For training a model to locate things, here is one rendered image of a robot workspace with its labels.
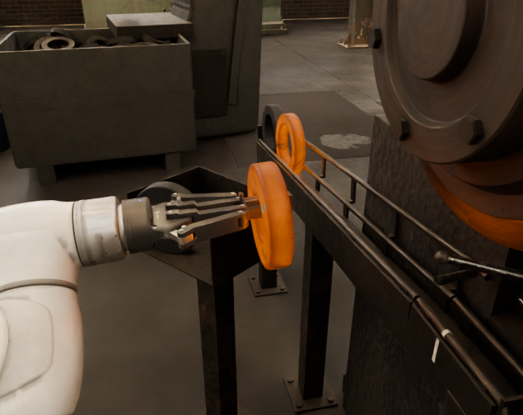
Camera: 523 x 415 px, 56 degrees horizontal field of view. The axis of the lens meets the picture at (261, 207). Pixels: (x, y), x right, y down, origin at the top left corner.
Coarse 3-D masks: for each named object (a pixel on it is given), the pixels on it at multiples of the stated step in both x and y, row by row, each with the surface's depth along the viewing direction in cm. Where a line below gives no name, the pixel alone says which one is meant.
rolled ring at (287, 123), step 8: (280, 120) 147; (288, 120) 140; (296, 120) 140; (280, 128) 149; (288, 128) 141; (296, 128) 138; (280, 136) 151; (296, 136) 138; (304, 136) 138; (280, 144) 152; (296, 144) 138; (304, 144) 138; (280, 152) 152; (288, 152) 153; (296, 152) 138; (304, 152) 139; (288, 160) 151; (296, 160) 139; (304, 160) 140; (296, 168) 142
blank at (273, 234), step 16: (256, 176) 67; (272, 176) 66; (256, 192) 69; (272, 192) 64; (272, 208) 64; (288, 208) 64; (256, 224) 74; (272, 224) 64; (288, 224) 64; (256, 240) 76; (272, 240) 64; (288, 240) 65; (272, 256) 66; (288, 256) 66
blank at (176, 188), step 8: (152, 184) 101; (160, 184) 99; (168, 184) 99; (176, 184) 100; (144, 192) 100; (152, 192) 100; (160, 192) 99; (168, 192) 98; (176, 192) 98; (184, 192) 99; (152, 200) 100; (160, 200) 100; (168, 200) 99; (160, 248) 105; (168, 248) 104; (176, 248) 103
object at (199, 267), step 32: (128, 192) 103; (192, 192) 117; (224, 192) 113; (160, 256) 104; (192, 256) 103; (224, 256) 92; (256, 256) 100; (224, 288) 108; (224, 320) 112; (224, 352) 116; (224, 384) 120
